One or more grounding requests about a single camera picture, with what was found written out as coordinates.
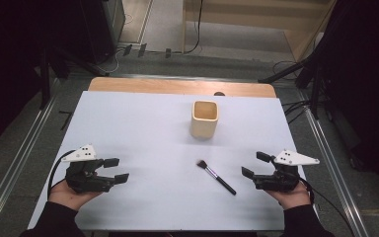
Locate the beige square cup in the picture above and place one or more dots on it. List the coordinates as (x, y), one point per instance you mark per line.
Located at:
(204, 126)

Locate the black makeup brush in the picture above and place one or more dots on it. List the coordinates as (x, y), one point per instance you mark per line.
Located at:
(217, 178)

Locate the black metal stand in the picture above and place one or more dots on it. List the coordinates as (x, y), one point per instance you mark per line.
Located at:
(45, 82)
(315, 89)

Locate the metal floor rail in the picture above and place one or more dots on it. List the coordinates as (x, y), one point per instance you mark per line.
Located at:
(19, 154)
(334, 164)

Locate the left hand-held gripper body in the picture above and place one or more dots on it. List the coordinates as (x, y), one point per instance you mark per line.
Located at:
(85, 177)

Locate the black cabinet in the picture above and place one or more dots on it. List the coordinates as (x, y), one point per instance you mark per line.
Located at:
(102, 29)

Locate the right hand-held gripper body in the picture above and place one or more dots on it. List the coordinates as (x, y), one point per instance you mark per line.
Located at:
(283, 179)

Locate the person's right hand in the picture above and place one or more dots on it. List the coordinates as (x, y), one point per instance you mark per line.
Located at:
(292, 197)

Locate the light wooden frame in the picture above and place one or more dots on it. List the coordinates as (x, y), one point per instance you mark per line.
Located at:
(243, 19)

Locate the person's left hand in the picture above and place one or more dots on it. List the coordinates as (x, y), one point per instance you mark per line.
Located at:
(66, 197)

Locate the white table board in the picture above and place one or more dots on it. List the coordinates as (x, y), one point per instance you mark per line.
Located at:
(158, 138)

